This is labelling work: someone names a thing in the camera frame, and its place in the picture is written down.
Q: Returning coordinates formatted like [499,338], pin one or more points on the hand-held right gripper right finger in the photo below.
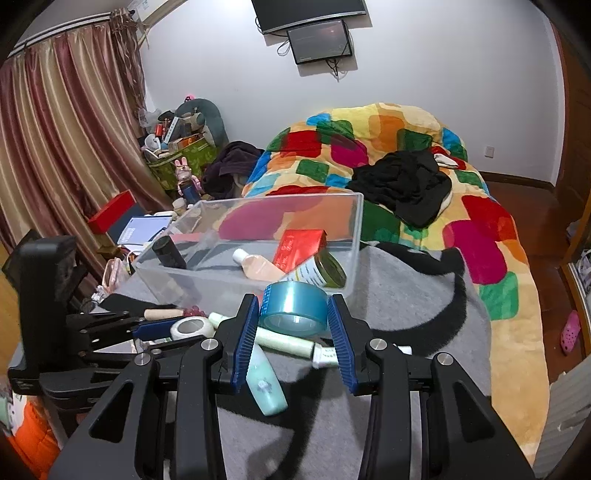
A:
[344,350]

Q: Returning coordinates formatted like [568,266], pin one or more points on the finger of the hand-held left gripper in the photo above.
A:
[106,354]
[157,328]

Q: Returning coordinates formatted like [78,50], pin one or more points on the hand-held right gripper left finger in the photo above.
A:
[242,350]

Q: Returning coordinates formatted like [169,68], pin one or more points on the white round container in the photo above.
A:
[191,328]

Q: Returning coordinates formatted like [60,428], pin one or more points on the blue tape roll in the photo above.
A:
[295,300]

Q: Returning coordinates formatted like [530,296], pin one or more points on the clear plastic storage bin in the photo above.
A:
[207,277]

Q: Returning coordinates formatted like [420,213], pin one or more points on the mint green bottle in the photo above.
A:
[265,383]

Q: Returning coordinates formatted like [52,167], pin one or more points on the pale green tube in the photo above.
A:
[286,342]

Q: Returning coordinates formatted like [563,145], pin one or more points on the pink pouch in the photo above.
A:
[115,277]

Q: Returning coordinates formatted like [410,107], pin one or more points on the black cylinder bottle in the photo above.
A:
[168,253]

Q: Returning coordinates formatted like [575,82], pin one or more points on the green can cream label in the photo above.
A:
[323,272]

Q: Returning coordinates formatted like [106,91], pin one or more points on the grey black blanket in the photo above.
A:
[406,295]

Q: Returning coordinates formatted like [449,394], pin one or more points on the peach bottle white cap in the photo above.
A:
[258,267]

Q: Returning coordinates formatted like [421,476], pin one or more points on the blue white notebook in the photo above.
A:
[143,228]

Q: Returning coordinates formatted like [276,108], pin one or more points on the red lidded box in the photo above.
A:
[111,210]

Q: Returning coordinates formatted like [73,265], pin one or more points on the orange garment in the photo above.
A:
[34,438]

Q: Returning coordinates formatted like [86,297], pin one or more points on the red cardboard box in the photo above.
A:
[295,251]

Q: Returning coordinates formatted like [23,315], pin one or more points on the pink bunny bottle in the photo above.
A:
[184,177]

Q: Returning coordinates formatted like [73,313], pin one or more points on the striped curtain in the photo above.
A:
[60,129]

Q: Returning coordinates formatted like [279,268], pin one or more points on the black clothing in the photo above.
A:
[406,189]

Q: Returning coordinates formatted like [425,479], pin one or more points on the green patterned bag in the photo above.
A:
[194,159]

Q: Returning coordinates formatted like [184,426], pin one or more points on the colourful patchwork blanket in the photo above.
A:
[480,240]

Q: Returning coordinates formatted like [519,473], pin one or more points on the dark purple clothing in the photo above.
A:
[231,164]

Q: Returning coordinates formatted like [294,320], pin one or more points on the grey neck pillow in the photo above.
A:
[214,117]

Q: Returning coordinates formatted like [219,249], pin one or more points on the pink clog shoe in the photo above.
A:
[570,332]

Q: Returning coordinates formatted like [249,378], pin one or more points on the black television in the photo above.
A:
[309,14]

